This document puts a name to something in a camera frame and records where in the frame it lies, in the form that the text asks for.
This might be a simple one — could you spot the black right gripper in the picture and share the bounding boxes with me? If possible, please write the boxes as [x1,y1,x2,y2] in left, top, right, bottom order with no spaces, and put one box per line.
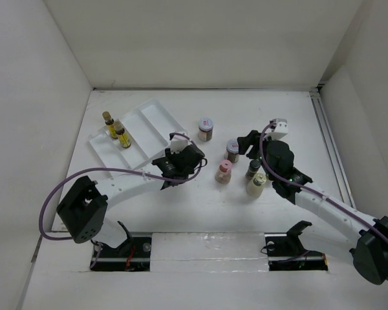
[237,129,281,181]

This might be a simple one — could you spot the white lid jar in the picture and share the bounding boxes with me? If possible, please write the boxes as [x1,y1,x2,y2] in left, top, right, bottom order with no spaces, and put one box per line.
[224,139,239,163]
[198,118,213,141]

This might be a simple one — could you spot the yellow label bottle gold cap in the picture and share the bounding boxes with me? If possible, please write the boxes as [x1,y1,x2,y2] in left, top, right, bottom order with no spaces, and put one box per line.
[102,111,117,139]

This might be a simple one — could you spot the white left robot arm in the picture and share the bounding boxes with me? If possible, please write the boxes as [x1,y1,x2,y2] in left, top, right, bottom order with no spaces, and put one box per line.
[56,144,205,256]

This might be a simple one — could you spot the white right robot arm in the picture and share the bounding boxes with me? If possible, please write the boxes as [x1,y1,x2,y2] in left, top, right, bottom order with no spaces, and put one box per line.
[237,125,388,285]

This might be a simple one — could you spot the dark cap spice jar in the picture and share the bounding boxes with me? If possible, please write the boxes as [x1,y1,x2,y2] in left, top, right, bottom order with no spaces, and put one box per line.
[245,160,261,180]

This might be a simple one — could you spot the pink cap spice bottle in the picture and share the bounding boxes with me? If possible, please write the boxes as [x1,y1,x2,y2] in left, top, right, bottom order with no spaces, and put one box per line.
[215,160,232,184]

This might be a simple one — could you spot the cream cap sauce bottle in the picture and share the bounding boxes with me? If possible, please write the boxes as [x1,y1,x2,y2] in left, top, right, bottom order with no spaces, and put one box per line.
[246,173,266,198]

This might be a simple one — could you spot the white divided organizer tray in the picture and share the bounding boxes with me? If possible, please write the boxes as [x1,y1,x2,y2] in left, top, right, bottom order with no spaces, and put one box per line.
[88,99,185,170]

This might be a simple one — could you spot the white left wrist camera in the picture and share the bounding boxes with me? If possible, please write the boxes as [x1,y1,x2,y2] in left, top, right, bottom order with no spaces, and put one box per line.
[169,130,190,154]

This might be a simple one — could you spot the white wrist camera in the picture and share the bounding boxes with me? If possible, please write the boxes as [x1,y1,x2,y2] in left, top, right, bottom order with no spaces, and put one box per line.
[268,118,288,140]
[169,130,190,154]

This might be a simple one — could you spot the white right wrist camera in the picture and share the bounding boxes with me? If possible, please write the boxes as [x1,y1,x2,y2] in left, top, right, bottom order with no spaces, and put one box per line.
[268,118,288,140]

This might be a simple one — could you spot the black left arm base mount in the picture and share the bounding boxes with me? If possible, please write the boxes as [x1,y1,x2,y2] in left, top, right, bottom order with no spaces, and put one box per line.
[89,221,153,272]

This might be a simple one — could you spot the aluminium rail right side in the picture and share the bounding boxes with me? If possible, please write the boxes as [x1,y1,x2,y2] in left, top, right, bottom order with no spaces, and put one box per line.
[309,88,356,209]

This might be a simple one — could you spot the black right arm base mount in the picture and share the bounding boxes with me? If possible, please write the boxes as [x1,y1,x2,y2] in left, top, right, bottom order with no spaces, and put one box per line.
[260,221,329,271]

